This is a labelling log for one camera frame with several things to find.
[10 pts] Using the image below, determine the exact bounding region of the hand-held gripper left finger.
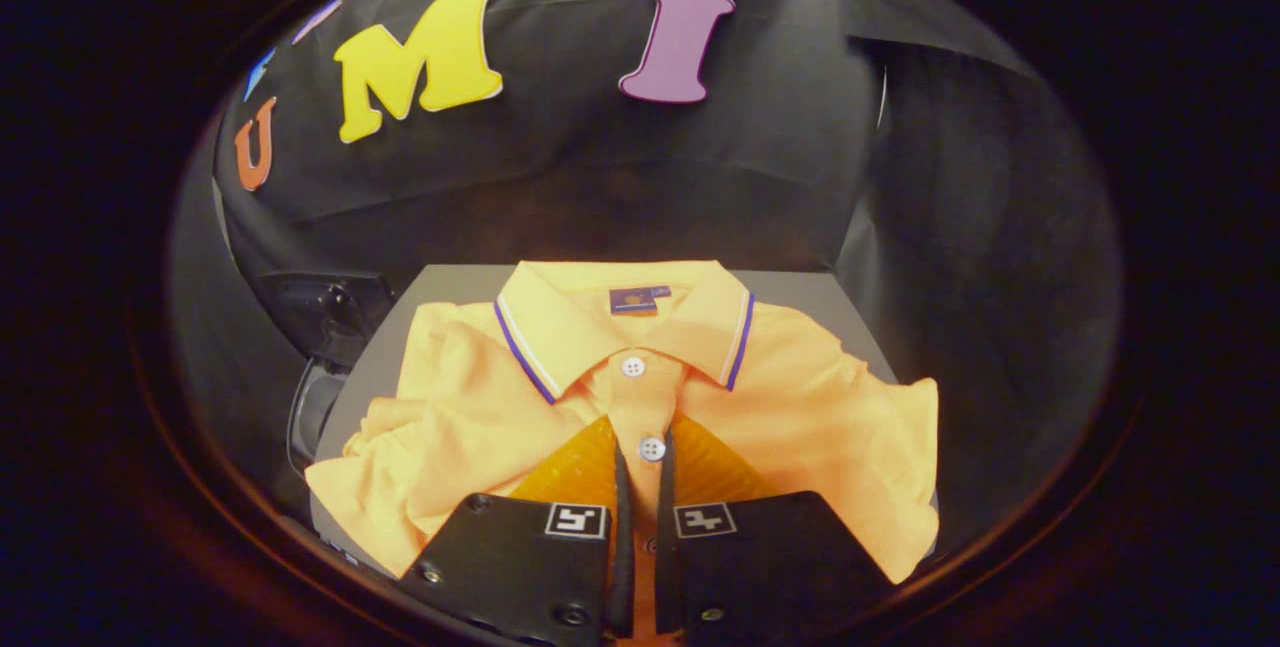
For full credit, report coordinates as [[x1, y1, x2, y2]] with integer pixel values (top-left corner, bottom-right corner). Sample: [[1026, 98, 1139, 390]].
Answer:
[[400, 414, 636, 643]]

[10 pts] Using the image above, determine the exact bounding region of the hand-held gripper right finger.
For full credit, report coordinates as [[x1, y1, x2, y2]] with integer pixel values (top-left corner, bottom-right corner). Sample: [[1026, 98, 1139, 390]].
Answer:
[[655, 414, 896, 643]]

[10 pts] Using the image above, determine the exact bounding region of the orange polo shirt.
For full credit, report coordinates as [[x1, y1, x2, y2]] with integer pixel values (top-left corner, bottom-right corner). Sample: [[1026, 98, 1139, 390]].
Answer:
[[305, 260, 941, 643]]

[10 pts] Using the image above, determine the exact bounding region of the dark washing machine lid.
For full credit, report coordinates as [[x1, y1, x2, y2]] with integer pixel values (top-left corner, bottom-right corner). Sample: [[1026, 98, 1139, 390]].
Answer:
[[260, 272, 396, 368]]

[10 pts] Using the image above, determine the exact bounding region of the grey cabinet with dark trim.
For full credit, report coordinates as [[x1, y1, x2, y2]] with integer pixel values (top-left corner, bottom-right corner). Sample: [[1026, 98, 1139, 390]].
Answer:
[[310, 264, 901, 568]]

